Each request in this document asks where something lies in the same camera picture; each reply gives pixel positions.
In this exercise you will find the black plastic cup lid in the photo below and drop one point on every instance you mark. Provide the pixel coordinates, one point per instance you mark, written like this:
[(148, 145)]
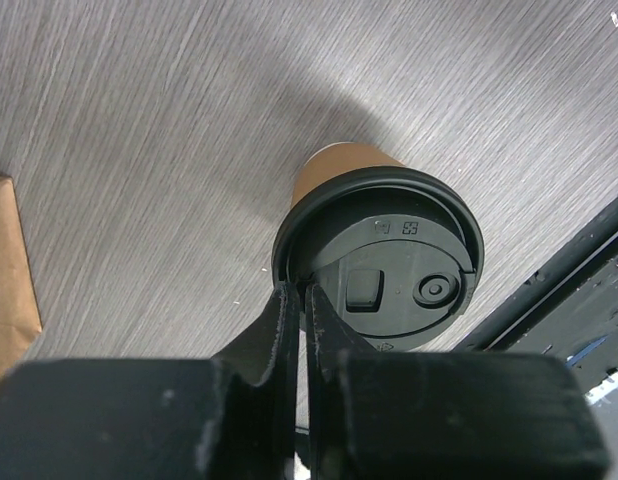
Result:
[(397, 252)]

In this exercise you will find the brown paper coffee cup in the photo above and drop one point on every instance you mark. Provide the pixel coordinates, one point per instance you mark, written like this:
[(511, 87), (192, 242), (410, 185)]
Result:
[(334, 160)]

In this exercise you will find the brown paper bag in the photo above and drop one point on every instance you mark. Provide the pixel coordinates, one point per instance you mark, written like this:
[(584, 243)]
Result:
[(20, 322)]

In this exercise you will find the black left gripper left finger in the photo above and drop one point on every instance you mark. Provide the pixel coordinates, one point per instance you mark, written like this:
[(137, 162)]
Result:
[(259, 399)]

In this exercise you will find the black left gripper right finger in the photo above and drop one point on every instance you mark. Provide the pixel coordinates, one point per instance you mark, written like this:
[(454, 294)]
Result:
[(328, 337)]

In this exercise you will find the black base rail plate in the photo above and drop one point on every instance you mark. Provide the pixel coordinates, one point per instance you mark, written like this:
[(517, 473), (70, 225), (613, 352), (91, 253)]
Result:
[(567, 309)]

